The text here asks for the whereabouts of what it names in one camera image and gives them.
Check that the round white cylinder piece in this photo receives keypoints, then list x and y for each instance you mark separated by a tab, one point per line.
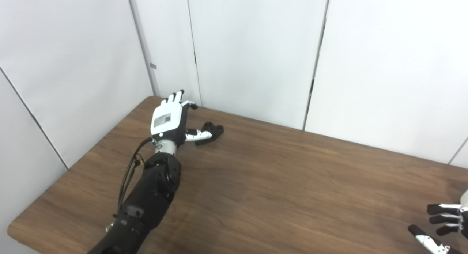
465	198

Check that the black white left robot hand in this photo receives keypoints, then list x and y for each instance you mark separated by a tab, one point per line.
166	118

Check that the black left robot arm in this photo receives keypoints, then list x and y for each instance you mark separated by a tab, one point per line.
150	199

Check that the black flanged holder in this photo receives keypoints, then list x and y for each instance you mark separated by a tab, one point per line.
216	129

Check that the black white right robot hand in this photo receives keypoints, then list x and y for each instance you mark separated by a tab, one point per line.
444	209

